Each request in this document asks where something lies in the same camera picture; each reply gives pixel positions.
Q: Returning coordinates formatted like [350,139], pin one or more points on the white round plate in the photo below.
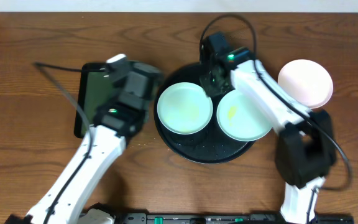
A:
[307,82]

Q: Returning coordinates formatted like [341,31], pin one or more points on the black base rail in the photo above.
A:
[99,213]

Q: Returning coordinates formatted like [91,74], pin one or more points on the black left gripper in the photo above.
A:
[148,74]

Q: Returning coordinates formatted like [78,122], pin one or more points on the mint green plate with stain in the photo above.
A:
[184,108]

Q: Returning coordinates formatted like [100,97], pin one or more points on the round black serving tray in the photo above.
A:
[208,146]

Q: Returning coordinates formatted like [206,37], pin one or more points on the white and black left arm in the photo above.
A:
[116,122]

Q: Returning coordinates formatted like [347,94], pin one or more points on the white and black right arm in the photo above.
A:
[305,149]

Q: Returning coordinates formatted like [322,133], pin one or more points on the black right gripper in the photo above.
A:
[214,83]

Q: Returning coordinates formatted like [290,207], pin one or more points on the black rectangular water tray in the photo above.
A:
[95,89]

